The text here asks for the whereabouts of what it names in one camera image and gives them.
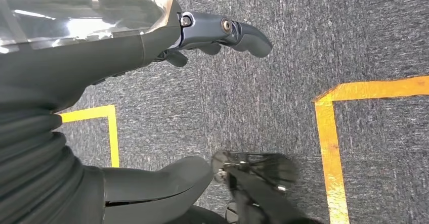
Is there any black robot left foot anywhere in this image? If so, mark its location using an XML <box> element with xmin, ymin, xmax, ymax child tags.
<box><xmin>211</xmin><ymin>150</ymin><xmax>322</xmax><ymax>224</ymax></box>

